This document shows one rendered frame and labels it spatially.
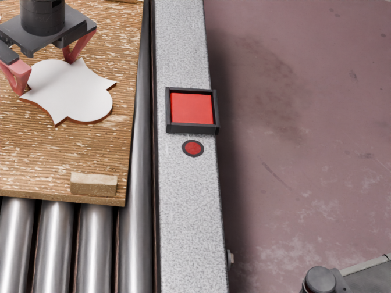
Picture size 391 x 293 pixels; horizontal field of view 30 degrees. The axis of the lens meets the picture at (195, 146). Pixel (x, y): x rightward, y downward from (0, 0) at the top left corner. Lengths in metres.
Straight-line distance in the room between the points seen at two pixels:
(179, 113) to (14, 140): 0.23
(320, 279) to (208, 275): 0.78
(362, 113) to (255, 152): 0.43
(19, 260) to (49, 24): 0.30
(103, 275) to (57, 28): 0.33
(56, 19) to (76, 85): 0.12
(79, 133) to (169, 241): 0.20
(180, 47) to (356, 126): 1.36
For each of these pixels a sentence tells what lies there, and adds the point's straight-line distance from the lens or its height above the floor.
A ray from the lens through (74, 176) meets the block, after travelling 0.91.
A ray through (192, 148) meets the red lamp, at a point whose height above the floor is 0.92.
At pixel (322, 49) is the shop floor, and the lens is 2.69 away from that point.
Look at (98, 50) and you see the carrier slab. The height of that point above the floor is 0.94.
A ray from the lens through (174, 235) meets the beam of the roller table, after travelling 0.93.
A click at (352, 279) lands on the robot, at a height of 0.24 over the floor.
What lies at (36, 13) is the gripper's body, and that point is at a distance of 0.95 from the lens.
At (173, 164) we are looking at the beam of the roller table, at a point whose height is 0.91.
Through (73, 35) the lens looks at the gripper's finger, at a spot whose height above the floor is 1.03.
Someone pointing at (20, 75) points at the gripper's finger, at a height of 1.01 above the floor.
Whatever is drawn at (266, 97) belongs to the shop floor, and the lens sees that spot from 2.44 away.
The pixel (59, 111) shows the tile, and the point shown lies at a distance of 1.01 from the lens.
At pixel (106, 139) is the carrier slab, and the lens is 0.99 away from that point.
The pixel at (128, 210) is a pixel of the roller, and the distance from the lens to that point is 0.94.
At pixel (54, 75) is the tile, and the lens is 1.06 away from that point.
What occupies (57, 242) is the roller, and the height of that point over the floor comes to 0.92.
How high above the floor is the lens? 1.68
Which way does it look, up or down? 49 degrees down
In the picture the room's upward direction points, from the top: 12 degrees clockwise
